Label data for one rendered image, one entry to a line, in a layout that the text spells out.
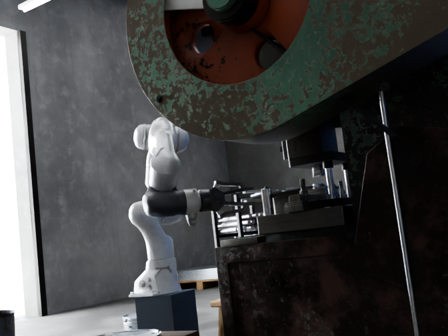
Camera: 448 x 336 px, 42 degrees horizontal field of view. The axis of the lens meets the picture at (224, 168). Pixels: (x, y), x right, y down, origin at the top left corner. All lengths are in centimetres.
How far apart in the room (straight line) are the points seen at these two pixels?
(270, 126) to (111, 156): 636
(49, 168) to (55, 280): 131
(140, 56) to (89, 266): 566
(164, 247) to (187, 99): 83
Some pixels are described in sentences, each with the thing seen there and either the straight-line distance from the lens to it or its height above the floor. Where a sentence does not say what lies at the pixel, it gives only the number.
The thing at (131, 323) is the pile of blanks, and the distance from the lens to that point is 302.
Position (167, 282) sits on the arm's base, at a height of 50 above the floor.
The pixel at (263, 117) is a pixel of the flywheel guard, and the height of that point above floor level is 97.
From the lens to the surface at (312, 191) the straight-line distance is 196.
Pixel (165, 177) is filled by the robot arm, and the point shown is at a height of 87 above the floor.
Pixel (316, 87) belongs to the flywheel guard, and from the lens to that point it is 154.
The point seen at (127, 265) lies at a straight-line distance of 787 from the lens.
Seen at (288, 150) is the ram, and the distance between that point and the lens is 200.
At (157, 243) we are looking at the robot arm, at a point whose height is 66.
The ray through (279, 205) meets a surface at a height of 74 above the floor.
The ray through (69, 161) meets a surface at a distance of 735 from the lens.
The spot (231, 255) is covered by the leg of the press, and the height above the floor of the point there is 59.
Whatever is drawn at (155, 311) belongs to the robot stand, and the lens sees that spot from 238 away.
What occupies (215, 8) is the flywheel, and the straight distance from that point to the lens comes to 168.
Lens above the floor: 66
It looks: 7 degrees up
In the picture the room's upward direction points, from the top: 7 degrees counter-clockwise
